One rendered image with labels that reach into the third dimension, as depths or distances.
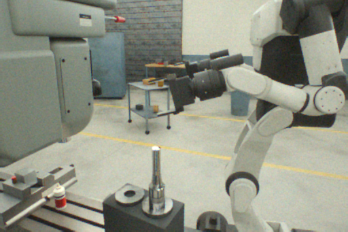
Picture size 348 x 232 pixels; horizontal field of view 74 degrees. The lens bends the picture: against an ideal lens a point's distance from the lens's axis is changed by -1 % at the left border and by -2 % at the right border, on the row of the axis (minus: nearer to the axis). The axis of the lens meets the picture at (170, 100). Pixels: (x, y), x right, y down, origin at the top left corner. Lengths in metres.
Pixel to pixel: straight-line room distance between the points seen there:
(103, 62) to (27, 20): 6.31
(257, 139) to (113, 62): 6.09
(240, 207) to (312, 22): 0.76
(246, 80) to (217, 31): 7.56
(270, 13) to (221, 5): 7.40
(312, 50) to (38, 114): 0.76
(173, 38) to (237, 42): 2.19
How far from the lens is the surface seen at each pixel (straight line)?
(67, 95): 0.76
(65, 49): 0.75
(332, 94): 0.77
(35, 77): 0.66
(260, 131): 0.99
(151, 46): 8.90
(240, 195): 1.10
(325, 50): 0.78
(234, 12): 8.19
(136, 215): 0.73
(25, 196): 1.12
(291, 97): 0.76
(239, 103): 5.45
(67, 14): 0.74
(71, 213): 1.09
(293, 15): 0.78
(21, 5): 0.65
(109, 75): 6.92
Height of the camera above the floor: 1.61
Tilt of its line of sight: 14 degrees down
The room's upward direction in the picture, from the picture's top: straight up
